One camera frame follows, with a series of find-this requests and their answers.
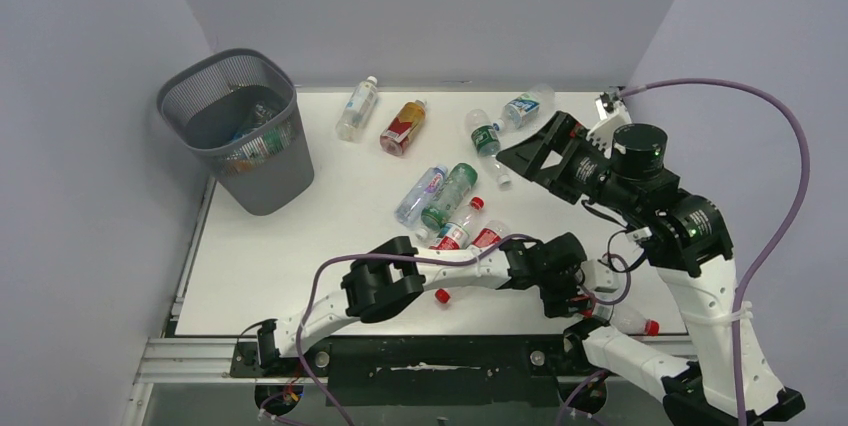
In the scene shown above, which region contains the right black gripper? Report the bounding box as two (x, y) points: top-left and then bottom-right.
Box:
(494, 111), (638, 216)

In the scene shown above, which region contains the clear blue cap bottle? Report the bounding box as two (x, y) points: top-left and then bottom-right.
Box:
(233, 101), (279, 141)

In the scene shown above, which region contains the red label bottle upper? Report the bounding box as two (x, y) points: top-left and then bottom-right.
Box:
(428, 196), (485, 250)

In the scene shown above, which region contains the red label bottle lower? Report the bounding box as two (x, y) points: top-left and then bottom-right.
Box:
(434, 219), (512, 308)

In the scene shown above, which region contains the red yellow label bottle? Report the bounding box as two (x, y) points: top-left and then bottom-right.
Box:
(379, 99), (427, 157)

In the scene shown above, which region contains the red label bottle front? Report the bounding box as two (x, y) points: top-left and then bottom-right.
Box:
(581, 303), (660, 337)

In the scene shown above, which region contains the green cap clear bottle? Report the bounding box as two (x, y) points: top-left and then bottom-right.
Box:
(225, 124), (298, 171)

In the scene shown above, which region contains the grey ribbed waste bin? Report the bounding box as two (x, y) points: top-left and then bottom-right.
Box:
(156, 48), (314, 216)

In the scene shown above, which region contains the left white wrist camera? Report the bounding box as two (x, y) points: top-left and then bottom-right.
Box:
(580, 259), (622, 294)

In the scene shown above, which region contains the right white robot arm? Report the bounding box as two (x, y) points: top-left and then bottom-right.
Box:
(497, 112), (805, 425)

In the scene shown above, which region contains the clear bottle white label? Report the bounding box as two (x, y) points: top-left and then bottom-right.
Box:
(335, 76), (379, 142)

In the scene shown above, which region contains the green tinted bottle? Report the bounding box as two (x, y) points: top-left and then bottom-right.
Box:
(414, 162), (478, 242)

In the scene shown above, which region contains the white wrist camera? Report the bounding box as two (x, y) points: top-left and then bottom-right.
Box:
(580, 259), (622, 294)
(586, 93), (632, 154)

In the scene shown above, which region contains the green label clear bottle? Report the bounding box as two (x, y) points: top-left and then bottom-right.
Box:
(465, 109), (512, 189)

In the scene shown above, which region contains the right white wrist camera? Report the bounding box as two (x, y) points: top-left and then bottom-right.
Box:
(586, 93), (632, 154)

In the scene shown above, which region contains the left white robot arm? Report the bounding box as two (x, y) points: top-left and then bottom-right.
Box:
(255, 233), (592, 370)

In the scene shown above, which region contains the blue label clear bottle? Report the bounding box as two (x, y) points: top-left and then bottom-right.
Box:
(493, 83), (555, 133)

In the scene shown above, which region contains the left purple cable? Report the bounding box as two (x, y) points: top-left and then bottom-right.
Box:
(294, 234), (632, 426)

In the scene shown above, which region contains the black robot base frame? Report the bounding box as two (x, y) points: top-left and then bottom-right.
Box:
(230, 334), (597, 408)

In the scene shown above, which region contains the pink blue label bottle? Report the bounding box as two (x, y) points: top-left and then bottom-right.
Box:
(394, 165), (448, 227)

